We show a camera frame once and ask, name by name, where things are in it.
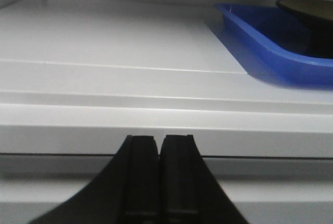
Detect white cabinet shelf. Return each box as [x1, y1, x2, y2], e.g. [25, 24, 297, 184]
[1, 0, 332, 223]

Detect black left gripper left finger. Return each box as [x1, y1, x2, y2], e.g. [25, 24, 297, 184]
[32, 135, 160, 223]

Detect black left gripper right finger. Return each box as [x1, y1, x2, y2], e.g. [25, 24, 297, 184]
[160, 135, 248, 223]

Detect blue plastic tray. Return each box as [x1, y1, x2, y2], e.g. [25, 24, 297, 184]
[215, 3, 332, 86]

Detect beige plate with black rim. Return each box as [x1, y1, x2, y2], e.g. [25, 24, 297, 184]
[275, 0, 332, 59]

